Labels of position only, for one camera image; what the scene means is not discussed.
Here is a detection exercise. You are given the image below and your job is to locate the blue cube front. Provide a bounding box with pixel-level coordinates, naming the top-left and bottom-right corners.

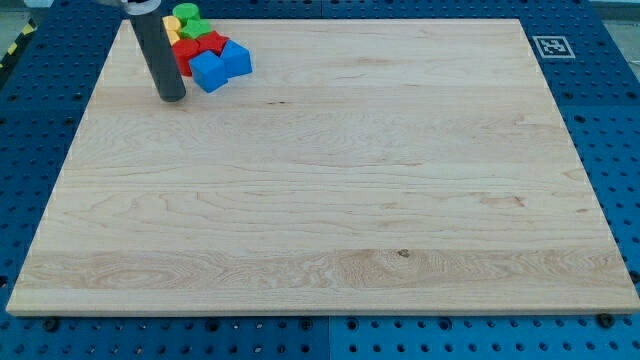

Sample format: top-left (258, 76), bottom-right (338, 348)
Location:
top-left (189, 51), bottom-right (228, 93)

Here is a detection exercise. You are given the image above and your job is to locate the light wooden board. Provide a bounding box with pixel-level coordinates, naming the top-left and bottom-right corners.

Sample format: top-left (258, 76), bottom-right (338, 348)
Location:
top-left (7, 19), bottom-right (639, 317)

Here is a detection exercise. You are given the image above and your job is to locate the blue block rear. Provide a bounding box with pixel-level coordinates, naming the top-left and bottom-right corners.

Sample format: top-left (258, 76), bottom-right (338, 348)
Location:
top-left (220, 40), bottom-right (253, 77)

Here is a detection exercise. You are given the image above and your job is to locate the red star block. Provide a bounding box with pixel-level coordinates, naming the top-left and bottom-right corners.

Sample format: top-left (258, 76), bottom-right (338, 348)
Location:
top-left (196, 31), bottom-right (230, 56)

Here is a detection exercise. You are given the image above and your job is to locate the red cylinder block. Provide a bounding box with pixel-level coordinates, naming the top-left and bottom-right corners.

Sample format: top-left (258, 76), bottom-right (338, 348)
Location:
top-left (172, 38), bottom-right (199, 77)

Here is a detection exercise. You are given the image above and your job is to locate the green star block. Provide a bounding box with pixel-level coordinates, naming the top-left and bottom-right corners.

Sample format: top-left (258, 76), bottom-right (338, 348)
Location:
top-left (179, 19), bottom-right (213, 40)

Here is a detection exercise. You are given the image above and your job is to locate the yellow block lower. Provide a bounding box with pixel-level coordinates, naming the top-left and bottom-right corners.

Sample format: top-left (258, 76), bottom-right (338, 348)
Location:
top-left (167, 30), bottom-right (181, 46)

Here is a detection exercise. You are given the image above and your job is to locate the yellow round block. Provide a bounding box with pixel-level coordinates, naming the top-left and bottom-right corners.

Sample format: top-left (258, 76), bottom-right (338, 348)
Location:
top-left (162, 15), bottom-right (182, 32)

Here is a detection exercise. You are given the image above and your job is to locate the green cylinder block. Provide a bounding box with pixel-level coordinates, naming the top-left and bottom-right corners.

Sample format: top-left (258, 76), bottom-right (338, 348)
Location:
top-left (172, 2), bottom-right (200, 25)

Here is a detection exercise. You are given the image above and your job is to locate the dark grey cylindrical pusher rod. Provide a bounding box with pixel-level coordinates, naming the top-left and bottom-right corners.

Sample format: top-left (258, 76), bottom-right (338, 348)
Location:
top-left (124, 1), bottom-right (186, 102)

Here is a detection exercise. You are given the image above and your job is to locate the white fiducial marker tag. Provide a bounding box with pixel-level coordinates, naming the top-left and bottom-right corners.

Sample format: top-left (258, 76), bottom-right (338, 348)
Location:
top-left (532, 35), bottom-right (575, 59)

